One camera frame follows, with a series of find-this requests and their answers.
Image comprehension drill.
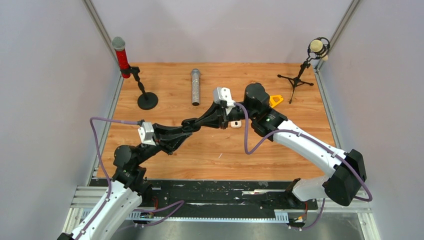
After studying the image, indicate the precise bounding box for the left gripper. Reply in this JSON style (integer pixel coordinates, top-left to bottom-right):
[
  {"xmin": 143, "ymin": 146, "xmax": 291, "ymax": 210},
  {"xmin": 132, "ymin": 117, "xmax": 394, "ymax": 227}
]
[{"xmin": 134, "ymin": 122, "xmax": 192, "ymax": 166}]

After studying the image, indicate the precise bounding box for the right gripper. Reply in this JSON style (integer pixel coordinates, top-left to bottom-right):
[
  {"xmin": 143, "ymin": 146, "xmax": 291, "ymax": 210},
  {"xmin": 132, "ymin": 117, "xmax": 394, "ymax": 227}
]
[{"xmin": 194, "ymin": 101, "xmax": 257, "ymax": 131}]

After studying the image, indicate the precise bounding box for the black earbud charging case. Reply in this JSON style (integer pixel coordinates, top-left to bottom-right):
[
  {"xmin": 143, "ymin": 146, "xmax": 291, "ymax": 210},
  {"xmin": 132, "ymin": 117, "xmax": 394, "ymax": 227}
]
[{"xmin": 181, "ymin": 118, "xmax": 201, "ymax": 133}]

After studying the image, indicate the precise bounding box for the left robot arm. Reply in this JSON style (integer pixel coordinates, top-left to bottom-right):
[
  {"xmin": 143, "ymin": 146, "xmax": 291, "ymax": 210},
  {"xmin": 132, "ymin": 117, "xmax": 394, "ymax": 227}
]
[{"xmin": 58, "ymin": 120, "xmax": 194, "ymax": 240}]

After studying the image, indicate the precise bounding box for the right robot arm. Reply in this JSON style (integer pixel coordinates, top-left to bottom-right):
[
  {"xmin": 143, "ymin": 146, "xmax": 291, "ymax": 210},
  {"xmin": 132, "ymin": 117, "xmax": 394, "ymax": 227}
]
[{"xmin": 194, "ymin": 82, "xmax": 373, "ymax": 209}]

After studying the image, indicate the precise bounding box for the white earbud case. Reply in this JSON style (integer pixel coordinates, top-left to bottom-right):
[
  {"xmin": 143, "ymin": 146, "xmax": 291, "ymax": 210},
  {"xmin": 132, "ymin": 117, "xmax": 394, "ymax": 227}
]
[{"xmin": 230, "ymin": 120, "xmax": 242, "ymax": 129}]

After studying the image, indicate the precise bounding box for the silver glitter microphone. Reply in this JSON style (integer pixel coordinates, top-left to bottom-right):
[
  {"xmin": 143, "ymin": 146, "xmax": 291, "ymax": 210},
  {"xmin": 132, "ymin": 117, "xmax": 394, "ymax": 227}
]
[{"xmin": 190, "ymin": 68, "xmax": 201, "ymax": 106}]

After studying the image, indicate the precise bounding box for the yellow triangular plastic piece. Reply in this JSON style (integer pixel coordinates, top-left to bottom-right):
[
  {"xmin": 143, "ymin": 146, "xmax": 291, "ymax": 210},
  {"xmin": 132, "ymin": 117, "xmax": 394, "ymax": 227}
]
[{"xmin": 269, "ymin": 95, "xmax": 284, "ymax": 108}]

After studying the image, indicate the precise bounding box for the red glitter microphone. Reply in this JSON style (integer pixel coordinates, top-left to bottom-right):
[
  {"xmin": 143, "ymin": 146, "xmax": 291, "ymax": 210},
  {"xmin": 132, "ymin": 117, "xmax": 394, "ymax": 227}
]
[{"xmin": 111, "ymin": 36, "xmax": 131, "ymax": 79}]

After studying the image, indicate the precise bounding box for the black tripod mic stand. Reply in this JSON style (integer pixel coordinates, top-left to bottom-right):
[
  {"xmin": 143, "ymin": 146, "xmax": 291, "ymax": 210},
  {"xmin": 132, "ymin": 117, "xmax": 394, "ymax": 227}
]
[{"xmin": 277, "ymin": 36, "xmax": 331, "ymax": 104}]

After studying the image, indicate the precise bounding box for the beige condenser microphone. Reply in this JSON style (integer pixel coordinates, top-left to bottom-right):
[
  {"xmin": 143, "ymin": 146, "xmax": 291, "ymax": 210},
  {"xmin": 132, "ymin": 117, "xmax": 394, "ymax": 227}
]
[{"xmin": 309, "ymin": 39, "xmax": 330, "ymax": 61}]

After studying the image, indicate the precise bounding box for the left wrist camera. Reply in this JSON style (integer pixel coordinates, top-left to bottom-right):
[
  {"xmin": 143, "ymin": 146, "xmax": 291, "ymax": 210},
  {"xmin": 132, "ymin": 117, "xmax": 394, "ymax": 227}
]
[{"xmin": 137, "ymin": 121, "xmax": 156, "ymax": 146}]

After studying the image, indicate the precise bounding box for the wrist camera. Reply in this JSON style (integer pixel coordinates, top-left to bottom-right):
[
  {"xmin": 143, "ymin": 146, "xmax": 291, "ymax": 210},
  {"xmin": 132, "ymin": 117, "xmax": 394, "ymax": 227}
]
[
  {"xmin": 213, "ymin": 87, "xmax": 235, "ymax": 115},
  {"xmin": 137, "ymin": 121, "xmax": 156, "ymax": 146}
]

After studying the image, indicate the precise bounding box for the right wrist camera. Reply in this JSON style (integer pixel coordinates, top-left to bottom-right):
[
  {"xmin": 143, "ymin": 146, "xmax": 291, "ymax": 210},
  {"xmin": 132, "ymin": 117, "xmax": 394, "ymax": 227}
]
[{"xmin": 213, "ymin": 87, "xmax": 235, "ymax": 115}]

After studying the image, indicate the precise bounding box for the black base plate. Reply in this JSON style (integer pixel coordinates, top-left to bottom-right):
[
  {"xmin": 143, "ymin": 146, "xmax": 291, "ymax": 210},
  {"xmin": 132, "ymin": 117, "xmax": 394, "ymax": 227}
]
[{"xmin": 140, "ymin": 179, "xmax": 319, "ymax": 219}]

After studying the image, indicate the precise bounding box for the slotted cable duct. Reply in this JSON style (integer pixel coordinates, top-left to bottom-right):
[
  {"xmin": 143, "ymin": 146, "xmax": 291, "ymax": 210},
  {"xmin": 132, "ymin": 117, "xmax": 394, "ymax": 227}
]
[{"xmin": 125, "ymin": 208, "xmax": 290, "ymax": 223}]

